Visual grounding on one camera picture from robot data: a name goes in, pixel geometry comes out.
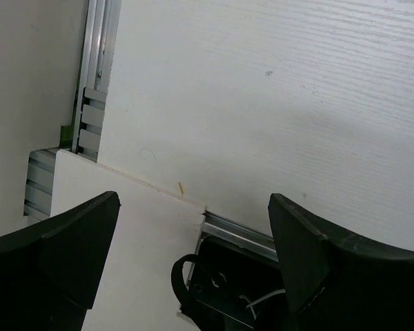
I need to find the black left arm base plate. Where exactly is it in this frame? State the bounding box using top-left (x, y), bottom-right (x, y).
top-left (170, 236), bottom-right (288, 330)

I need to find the aluminium frame rail left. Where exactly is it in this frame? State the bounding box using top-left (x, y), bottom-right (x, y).
top-left (23, 0), bottom-right (121, 225)

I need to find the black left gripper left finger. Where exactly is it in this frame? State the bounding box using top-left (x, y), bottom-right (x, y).
top-left (0, 191), bottom-right (120, 330)

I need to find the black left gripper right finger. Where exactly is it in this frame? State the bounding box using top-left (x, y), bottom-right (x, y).
top-left (268, 194), bottom-right (414, 330)

